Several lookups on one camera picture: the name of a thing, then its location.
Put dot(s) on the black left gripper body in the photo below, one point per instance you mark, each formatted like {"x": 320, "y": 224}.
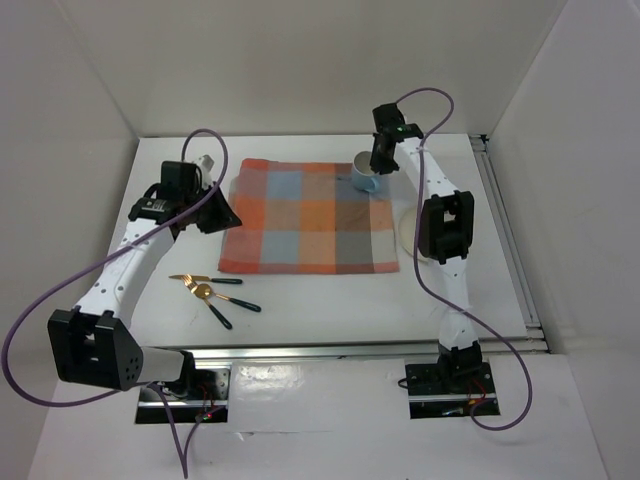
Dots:
{"x": 211, "y": 216}

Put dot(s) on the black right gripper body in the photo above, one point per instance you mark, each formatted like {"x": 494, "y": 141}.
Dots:
{"x": 382, "y": 161}

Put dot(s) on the blue mug white inside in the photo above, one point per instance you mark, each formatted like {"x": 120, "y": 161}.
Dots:
{"x": 363, "y": 178}

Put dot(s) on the gold fork black handle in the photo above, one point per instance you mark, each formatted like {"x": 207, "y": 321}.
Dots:
{"x": 190, "y": 285}

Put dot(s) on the cream round plate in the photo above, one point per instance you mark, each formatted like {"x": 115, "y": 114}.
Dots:
{"x": 406, "y": 229}

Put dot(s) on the gold spoon black handle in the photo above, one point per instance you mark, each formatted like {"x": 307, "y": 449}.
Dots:
{"x": 225, "y": 298}

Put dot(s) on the orange checkered cloth placemat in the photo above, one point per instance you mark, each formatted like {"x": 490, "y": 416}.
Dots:
{"x": 307, "y": 218}

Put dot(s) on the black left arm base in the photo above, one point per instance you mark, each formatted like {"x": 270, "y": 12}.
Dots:
{"x": 203, "y": 398}

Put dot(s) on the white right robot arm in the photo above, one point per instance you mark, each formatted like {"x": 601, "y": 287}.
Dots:
{"x": 442, "y": 225}

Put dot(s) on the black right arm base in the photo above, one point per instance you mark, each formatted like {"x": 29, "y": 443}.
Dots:
{"x": 435, "y": 393}

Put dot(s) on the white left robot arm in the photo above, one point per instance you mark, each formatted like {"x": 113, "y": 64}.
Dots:
{"x": 91, "y": 342}

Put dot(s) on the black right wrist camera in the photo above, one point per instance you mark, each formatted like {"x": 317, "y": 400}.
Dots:
{"x": 388, "y": 117}

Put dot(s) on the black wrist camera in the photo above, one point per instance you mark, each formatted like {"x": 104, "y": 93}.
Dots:
{"x": 185, "y": 182}
{"x": 388, "y": 117}

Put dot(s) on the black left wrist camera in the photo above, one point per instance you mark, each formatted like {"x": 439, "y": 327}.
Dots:
{"x": 185, "y": 182}

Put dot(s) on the gold knife black handle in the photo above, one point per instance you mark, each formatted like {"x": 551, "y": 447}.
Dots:
{"x": 201, "y": 278}

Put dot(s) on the aluminium front rail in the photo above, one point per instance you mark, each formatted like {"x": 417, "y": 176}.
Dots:
{"x": 228, "y": 355}

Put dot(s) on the aluminium side rail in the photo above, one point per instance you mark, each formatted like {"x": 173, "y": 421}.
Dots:
{"x": 536, "y": 341}

